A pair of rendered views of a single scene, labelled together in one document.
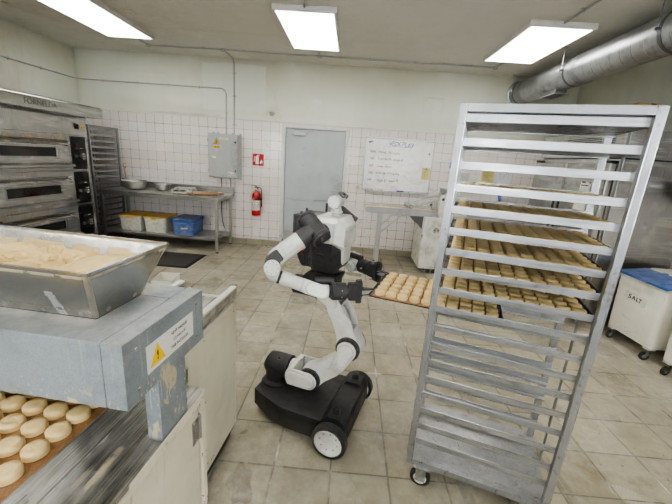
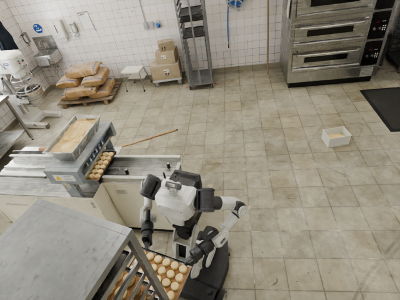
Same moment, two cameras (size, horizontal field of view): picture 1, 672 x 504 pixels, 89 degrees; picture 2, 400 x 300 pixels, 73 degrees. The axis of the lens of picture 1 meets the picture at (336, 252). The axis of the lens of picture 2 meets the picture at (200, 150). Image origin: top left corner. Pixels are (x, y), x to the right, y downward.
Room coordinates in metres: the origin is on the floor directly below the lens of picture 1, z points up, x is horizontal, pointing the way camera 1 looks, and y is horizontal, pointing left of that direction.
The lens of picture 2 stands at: (2.25, -1.12, 2.61)
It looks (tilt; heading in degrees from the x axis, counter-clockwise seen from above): 40 degrees down; 100
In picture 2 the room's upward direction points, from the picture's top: 10 degrees counter-clockwise
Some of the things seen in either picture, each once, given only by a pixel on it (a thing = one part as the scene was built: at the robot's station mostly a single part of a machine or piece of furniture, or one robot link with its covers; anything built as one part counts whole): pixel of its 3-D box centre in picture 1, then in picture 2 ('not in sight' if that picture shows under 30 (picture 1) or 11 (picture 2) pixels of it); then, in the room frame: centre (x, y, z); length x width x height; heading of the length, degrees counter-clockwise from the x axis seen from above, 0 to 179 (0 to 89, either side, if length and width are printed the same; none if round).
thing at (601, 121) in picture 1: (550, 120); not in sight; (1.35, -0.75, 1.77); 0.64 x 0.03 x 0.03; 70
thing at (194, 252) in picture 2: (371, 269); (199, 251); (1.97, -0.22, 0.96); 0.12 x 0.10 x 0.13; 40
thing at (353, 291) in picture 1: (348, 291); (147, 234); (1.59, -0.08, 0.96); 0.12 x 0.10 x 0.13; 100
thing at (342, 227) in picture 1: (324, 238); (181, 199); (1.86, 0.07, 1.15); 0.34 x 0.30 x 0.36; 160
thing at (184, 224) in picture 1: (188, 224); not in sight; (5.59, 2.49, 0.36); 0.47 x 0.38 x 0.26; 0
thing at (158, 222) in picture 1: (161, 222); not in sight; (5.60, 2.94, 0.36); 0.47 x 0.38 x 0.26; 178
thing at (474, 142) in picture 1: (544, 145); not in sight; (1.35, -0.75, 1.68); 0.64 x 0.03 x 0.03; 70
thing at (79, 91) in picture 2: not in sight; (82, 88); (-0.76, 3.77, 0.32); 0.72 x 0.42 x 0.17; 3
